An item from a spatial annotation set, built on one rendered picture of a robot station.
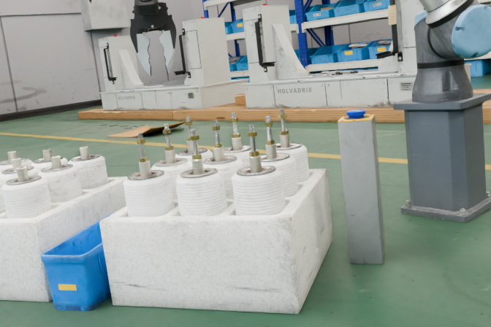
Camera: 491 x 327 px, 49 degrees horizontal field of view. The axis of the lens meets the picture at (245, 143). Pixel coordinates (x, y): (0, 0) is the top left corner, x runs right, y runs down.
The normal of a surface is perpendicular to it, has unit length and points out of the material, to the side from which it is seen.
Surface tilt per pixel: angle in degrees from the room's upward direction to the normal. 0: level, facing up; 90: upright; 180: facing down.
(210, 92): 90
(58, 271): 92
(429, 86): 72
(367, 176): 90
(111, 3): 90
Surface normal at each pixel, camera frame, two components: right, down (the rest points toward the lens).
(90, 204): 0.94, -0.06
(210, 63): 0.69, 0.04
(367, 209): -0.31, 0.18
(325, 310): -0.11, -0.98
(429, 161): -0.72, 0.19
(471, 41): 0.22, 0.22
